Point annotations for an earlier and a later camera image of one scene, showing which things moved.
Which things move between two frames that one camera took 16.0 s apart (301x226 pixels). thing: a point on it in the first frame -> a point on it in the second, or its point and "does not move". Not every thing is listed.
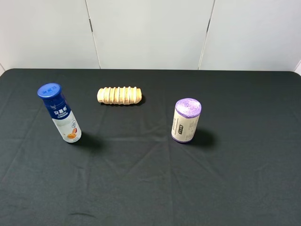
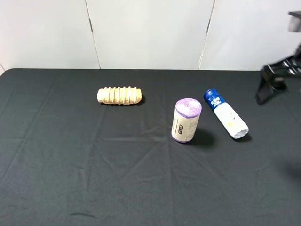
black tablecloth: (243, 168) does not move
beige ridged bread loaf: (119, 95) does not move
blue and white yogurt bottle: (60, 111) -> (237, 127)
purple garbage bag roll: (185, 120) does not move
